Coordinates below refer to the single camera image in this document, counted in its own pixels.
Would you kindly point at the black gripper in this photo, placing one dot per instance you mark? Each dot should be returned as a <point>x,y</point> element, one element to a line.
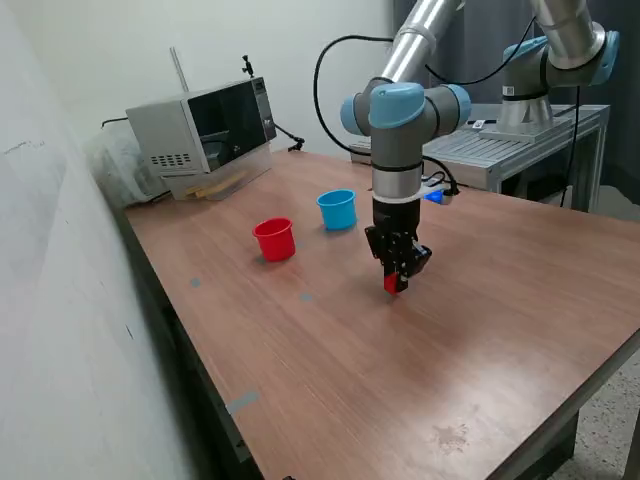
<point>397,215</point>

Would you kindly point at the red wooden cube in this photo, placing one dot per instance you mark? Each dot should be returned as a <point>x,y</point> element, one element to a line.
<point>391,283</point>

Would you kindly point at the silver blue-capped robot arm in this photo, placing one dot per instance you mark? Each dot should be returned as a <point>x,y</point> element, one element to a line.
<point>395,150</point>

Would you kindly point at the blue plastic cup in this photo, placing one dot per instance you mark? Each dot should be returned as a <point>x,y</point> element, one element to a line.
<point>339,212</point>

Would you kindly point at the red plastic cup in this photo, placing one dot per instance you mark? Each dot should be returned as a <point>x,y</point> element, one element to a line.
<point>274,242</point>

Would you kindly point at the aluminium profile robot stand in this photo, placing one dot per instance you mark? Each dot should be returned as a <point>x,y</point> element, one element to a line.
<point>500,150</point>

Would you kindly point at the white warning sticker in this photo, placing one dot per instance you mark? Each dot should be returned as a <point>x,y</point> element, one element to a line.
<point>479,123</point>

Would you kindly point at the aluminium base mounting plate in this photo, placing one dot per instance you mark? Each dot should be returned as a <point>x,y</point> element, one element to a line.
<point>525,132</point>

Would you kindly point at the clear plastic container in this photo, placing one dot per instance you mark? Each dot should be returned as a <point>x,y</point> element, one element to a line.
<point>240,172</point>

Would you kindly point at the light wooden stick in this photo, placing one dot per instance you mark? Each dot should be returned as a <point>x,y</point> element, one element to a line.
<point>192,191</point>
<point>225,184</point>

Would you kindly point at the silver microwave oven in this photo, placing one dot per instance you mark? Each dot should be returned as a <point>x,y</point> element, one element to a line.
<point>165,135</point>

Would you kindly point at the thin white metal rod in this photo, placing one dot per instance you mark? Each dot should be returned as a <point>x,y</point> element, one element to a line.
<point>180,71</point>

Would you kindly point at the crumpled clear plastic bag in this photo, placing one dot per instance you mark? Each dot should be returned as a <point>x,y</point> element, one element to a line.
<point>115,170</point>

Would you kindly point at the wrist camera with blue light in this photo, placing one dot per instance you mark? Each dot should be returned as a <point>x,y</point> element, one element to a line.
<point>436,196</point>

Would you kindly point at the small black camera mount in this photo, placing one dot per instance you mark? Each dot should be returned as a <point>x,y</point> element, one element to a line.
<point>247,67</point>

